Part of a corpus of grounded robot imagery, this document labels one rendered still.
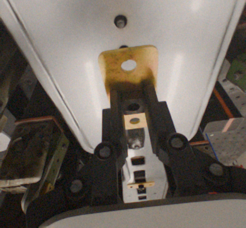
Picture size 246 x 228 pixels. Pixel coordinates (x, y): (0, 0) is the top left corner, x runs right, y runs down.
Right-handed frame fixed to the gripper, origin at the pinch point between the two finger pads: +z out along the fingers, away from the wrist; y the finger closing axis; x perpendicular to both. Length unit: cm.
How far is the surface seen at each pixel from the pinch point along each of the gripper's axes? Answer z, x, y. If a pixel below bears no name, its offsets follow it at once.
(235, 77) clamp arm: 9.0, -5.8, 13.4
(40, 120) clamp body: 14.0, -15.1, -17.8
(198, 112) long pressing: 9.7, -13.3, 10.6
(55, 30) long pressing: 9.4, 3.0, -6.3
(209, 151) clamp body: 13.7, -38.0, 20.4
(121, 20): 9.0, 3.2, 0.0
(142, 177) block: 10.9, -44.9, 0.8
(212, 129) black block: 10.4, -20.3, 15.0
